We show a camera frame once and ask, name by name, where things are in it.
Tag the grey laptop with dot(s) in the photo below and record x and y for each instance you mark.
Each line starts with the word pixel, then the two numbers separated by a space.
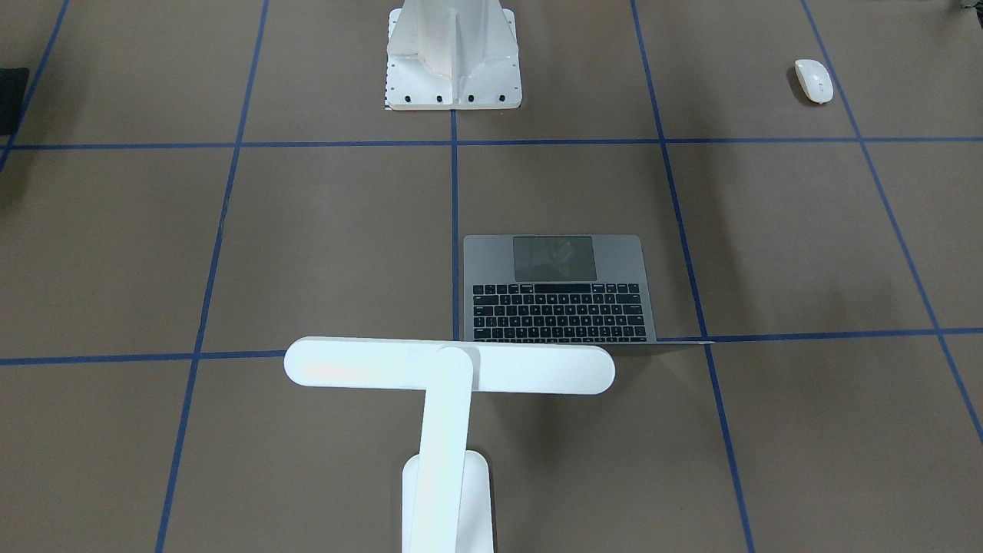
pixel 581 289

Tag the black mouse pad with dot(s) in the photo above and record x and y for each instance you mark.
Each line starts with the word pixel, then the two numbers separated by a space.
pixel 14 84

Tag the white desk lamp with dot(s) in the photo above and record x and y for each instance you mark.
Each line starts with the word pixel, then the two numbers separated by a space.
pixel 447 501

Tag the white computer mouse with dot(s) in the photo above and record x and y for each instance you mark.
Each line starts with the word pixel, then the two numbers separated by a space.
pixel 815 80

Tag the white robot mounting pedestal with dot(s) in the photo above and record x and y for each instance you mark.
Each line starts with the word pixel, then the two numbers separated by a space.
pixel 452 55

